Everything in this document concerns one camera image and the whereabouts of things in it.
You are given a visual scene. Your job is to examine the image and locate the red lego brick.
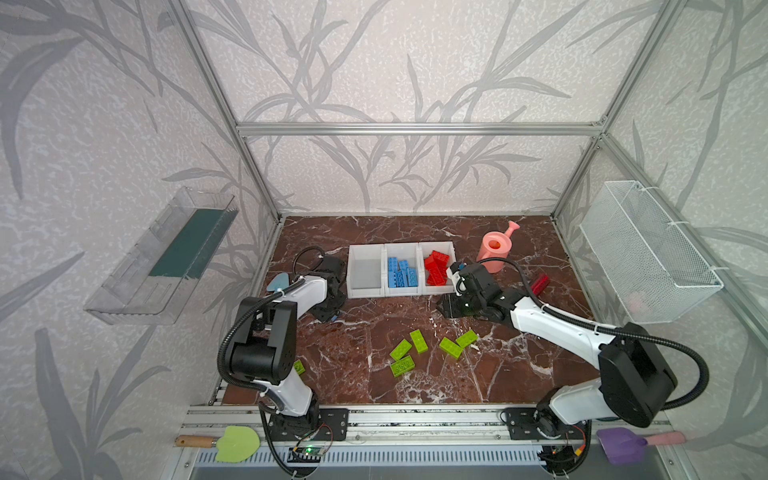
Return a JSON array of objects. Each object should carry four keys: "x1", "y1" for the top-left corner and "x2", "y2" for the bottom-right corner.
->
[
  {"x1": 424, "y1": 256, "x2": 447, "y2": 276},
  {"x1": 430, "y1": 250, "x2": 450, "y2": 266},
  {"x1": 426, "y1": 272, "x2": 447, "y2": 286}
]

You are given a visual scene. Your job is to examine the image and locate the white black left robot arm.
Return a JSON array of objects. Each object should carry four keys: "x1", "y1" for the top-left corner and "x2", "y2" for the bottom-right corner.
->
[{"x1": 217, "y1": 247, "x2": 349, "y2": 442}]

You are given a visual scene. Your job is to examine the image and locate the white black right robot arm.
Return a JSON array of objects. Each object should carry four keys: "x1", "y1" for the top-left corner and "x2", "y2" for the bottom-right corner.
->
[{"x1": 438, "y1": 260, "x2": 711, "y2": 439}]

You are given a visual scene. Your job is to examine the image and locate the pink toy watering can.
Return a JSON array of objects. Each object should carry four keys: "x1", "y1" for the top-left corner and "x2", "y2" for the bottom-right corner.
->
[{"x1": 476, "y1": 221, "x2": 520, "y2": 273}]

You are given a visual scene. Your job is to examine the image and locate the light blue toy trowel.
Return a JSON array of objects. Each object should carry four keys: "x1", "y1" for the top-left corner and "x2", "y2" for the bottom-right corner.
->
[{"x1": 266, "y1": 272, "x2": 291, "y2": 293}]

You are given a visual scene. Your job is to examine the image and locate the white middle sorting bin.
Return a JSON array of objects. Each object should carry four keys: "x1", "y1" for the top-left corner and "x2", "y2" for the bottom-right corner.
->
[{"x1": 384, "y1": 243, "x2": 421, "y2": 297}]

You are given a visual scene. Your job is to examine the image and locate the red handled tool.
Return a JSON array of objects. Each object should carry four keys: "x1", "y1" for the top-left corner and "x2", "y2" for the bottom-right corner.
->
[{"x1": 531, "y1": 274, "x2": 550, "y2": 296}]

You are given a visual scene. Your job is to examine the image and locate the white wire wall basket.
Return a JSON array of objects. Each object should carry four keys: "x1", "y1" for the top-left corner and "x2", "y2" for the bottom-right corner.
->
[{"x1": 580, "y1": 180, "x2": 723, "y2": 324}]

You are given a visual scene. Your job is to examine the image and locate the clear wall shelf green mat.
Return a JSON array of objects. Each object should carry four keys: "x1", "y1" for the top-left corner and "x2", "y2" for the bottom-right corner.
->
[{"x1": 84, "y1": 187, "x2": 239, "y2": 326}]

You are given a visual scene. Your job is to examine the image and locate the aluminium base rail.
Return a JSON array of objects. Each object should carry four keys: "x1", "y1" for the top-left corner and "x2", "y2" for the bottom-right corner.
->
[{"x1": 177, "y1": 404, "x2": 674, "y2": 447}]

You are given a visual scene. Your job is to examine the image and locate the green toy spade wooden handle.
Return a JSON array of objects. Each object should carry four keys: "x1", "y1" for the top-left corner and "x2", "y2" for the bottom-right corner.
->
[{"x1": 174, "y1": 426, "x2": 261, "y2": 463}]

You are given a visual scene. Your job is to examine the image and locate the purple toy shovel pink handle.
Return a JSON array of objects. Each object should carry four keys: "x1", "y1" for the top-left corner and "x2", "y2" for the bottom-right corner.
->
[{"x1": 597, "y1": 427, "x2": 687, "y2": 465}]

